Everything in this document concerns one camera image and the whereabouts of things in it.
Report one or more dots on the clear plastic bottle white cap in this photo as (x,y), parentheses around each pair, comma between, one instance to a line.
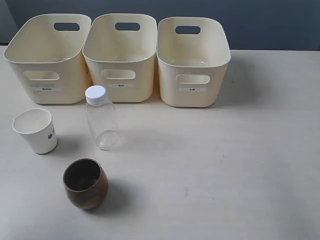
(101,117)

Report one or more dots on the dark brown wooden cup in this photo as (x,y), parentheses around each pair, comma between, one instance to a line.
(86,184)

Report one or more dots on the white paper cup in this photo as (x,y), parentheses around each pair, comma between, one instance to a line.
(36,127)

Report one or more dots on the right cream plastic bin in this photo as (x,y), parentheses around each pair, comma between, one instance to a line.
(193,55)

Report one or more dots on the cream plastic bin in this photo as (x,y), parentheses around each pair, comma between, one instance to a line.
(120,54)
(46,57)
(193,55)

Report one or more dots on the middle cream plastic bin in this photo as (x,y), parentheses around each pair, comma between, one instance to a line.
(120,54)

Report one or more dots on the left cream plastic bin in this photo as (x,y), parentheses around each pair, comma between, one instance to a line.
(46,57)

